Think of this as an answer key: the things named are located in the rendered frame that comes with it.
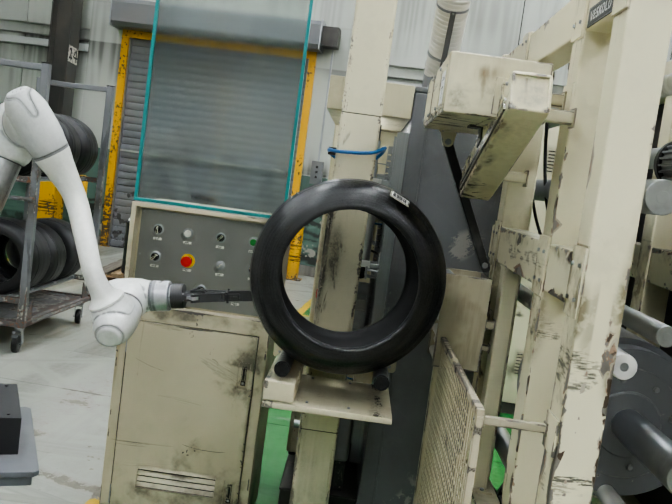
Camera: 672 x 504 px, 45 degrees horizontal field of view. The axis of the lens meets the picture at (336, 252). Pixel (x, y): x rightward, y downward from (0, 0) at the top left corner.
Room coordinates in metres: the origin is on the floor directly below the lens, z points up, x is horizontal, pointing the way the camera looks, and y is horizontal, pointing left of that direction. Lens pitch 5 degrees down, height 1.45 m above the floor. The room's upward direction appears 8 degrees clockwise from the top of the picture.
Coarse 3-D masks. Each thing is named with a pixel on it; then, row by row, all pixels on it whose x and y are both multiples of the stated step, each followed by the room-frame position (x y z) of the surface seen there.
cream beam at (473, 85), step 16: (448, 64) 1.95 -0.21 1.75; (464, 64) 1.94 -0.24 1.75; (480, 64) 1.94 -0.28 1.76; (496, 64) 1.94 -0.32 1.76; (512, 64) 1.94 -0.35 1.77; (528, 64) 1.94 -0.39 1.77; (544, 64) 1.94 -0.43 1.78; (432, 80) 2.34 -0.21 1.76; (448, 80) 1.94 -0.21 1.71; (464, 80) 1.94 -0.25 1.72; (480, 80) 1.94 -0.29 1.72; (496, 80) 1.94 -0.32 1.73; (432, 96) 2.33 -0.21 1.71; (448, 96) 1.94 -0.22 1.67; (464, 96) 1.94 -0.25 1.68; (480, 96) 1.94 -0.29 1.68; (496, 96) 1.94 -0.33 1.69; (432, 112) 2.22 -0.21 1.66; (448, 112) 1.95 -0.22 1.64; (464, 112) 1.94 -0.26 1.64; (480, 112) 1.94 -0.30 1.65; (496, 112) 1.94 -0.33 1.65; (432, 128) 2.53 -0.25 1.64; (448, 128) 2.45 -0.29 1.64; (464, 128) 2.37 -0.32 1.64
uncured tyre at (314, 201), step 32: (320, 192) 2.22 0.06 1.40; (352, 192) 2.21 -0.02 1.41; (384, 192) 2.23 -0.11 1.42; (288, 224) 2.19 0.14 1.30; (416, 224) 2.22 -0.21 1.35; (256, 256) 2.22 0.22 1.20; (416, 256) 2.21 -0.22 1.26; (256, 288) 2.21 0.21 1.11; (416, 288) 2.47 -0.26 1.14; (288, 320) 2.18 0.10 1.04; (384, 320) 2.47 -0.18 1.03; (416, 320) 2.21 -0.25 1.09; (288, 352) 2.22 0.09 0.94; (320, 352) 2.19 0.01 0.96; (352, 352) 2.19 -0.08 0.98; (384, 352) 2.20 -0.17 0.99
